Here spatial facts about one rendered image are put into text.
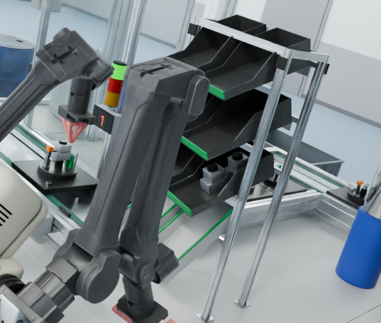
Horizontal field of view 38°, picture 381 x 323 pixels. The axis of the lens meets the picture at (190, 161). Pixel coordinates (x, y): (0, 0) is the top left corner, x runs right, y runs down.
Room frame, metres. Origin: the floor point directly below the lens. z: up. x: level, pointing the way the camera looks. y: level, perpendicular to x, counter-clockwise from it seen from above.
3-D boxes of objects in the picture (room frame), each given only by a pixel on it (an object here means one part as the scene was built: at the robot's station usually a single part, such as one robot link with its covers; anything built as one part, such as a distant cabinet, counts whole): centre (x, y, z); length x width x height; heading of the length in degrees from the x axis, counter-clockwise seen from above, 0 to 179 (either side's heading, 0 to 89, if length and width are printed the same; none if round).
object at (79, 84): (1.55, 0.35, 1.40); 0.07 x 0.06 x 0.07; 174
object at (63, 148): (1.90, 0.45, 1.06); 0.08 x 0.04 x 0.07; 140
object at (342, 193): (2.54, -0.83, 1.01); 0.24 x 0.24 x 0.13; 49
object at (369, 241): (1.93, -0.72, 0.99); 0.16 x 0.16 x 0.27
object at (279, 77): (1.58, -0.09, 1.26); 0.36 x 0.21 x 0.80; 49
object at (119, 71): (1.93, 0.33, 1.38); 0.05 x 0.05 x 0.05
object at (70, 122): (1.55, 0.36, 1.27); 0.07 x 0.07 x 0.09; 49
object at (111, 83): (1.93, 0.33, 1.33); 0.05 x 0.05 x 0.05
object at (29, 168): (1.89, 0.46, 0.96); 0.24 x 0.24 x 0.02; 49
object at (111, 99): (1.93, 0.33, 1.28); 0.05 x 0.05 x 0.05
